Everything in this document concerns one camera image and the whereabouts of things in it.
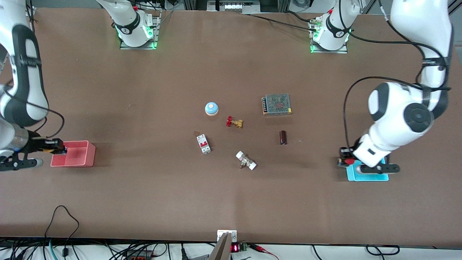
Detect cyan plastic bin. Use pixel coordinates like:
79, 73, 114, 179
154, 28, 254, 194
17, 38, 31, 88
346, 158, 389, 182

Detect pink plastic bin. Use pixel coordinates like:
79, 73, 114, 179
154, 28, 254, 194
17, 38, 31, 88
50, 140, 96, 168

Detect metal mesh power supply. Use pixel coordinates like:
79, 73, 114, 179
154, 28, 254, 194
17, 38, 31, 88
262, 93, 292, 116

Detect metal fitting white ends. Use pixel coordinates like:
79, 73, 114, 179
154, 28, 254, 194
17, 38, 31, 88
235, 151, 257, 171

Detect white circuit breaker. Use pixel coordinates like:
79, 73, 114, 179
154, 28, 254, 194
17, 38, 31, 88
196, 134, 212, 155

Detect aluminium profile bar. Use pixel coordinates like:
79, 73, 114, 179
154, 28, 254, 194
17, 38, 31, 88
208, 232, 232, 260

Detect white power strip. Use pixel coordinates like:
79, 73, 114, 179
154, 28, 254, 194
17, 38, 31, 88
208, 0, 261, 13

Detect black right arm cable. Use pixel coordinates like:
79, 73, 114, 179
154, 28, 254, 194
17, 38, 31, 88
0, 82, 66, 145

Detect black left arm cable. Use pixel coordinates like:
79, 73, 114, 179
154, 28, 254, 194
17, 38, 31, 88
342, 0, 452, 150

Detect thin black looped cable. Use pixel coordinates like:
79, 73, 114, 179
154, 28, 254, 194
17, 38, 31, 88
44, 205, 80, 257

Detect black coiled floor cable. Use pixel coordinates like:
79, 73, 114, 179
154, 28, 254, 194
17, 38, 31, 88
366, 244, 400, 256

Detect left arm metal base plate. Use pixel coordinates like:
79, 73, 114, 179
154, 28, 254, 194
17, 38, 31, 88
309, 18, 349, 54

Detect red clip lead cable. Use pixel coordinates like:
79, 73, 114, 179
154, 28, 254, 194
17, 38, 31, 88
249, 243, 279, 260

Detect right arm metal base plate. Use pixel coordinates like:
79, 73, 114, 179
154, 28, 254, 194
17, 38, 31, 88
120, 11, 161, 50

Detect white metal bracket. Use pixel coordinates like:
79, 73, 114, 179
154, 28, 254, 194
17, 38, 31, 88
217, 230, 238, 243

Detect black cable to arm base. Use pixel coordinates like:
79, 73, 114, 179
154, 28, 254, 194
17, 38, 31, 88
240, 10, 320, 32

